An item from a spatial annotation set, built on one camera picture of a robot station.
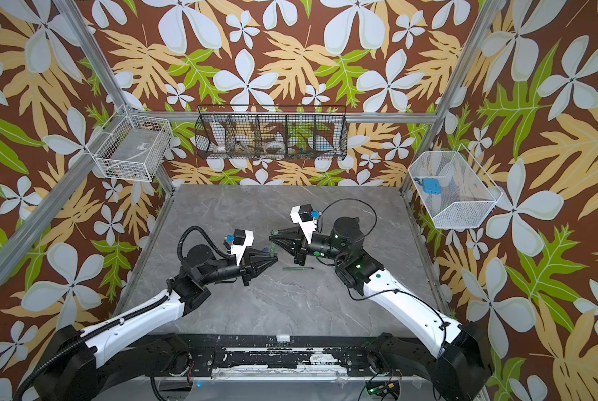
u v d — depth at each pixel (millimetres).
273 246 634
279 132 980
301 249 557
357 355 765
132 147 862
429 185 859
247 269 608
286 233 604
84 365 393
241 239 595
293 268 946
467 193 786
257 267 663
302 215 540
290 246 615
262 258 651
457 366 380
